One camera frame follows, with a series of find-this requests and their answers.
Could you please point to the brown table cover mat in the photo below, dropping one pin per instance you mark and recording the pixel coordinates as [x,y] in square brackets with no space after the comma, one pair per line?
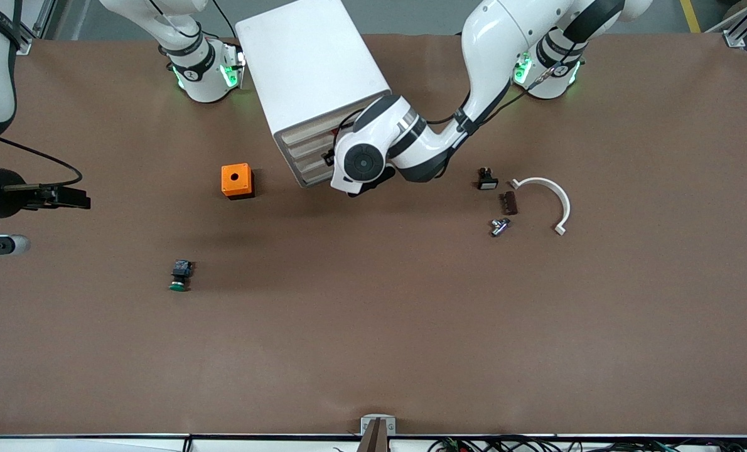
[373,326]

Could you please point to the brown terminal block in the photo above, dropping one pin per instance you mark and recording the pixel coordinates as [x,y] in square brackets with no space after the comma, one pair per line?
[510,203]

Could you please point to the black white rectangular button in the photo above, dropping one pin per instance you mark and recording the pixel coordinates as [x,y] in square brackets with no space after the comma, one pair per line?
[488,183]

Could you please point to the brown post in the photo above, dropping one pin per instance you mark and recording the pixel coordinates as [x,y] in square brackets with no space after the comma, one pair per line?
[375,439]

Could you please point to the grey metal clamp bracket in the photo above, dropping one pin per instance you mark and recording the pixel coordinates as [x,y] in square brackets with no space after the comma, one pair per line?
[378,422]

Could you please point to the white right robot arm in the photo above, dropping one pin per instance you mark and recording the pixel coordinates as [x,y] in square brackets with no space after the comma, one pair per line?
[201,81]

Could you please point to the white plastic drawer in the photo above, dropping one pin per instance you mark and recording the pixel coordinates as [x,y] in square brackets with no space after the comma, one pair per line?
[314,176]
[311,162]
[307,130]
[307,145]

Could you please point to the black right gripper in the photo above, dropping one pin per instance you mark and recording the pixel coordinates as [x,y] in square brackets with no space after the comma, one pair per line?
[10,198]

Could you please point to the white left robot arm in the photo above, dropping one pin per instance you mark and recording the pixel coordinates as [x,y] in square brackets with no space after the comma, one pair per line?
[499,37]

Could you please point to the green push button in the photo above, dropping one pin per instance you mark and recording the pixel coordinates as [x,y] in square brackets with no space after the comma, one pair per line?
[180,271]

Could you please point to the white drawer cabinet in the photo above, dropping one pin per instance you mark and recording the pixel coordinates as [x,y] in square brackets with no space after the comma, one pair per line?
[311,56]

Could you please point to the white curved plastic bracket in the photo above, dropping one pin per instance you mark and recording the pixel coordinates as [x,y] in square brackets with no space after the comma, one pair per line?
[565,210]

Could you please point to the orange button enclosure box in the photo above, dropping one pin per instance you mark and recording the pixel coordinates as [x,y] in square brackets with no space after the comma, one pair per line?
[235,179]

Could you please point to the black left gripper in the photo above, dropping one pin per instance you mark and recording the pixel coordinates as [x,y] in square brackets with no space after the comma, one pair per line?
[331,157]

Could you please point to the small silver purple connector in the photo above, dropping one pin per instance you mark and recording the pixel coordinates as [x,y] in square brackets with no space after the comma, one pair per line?
[499,227]

